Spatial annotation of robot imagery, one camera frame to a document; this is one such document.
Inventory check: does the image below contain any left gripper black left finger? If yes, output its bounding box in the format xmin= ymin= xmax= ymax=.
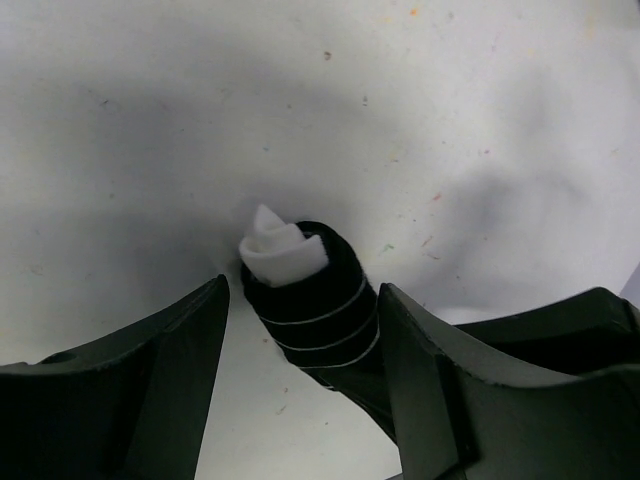
xmin=1 ymin=276 xmax=229 ymax=479

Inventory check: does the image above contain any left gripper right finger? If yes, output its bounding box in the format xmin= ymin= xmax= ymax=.
xmin=378 ymin=284 xmax=639 ymax=479

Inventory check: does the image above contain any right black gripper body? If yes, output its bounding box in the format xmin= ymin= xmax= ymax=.
xmin=458 ymin=287 xmax=639 ymax=388

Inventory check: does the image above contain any striped sock with white toe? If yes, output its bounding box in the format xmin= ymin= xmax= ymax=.
xmin=239 ymin=205 xmax=396 ymax=439

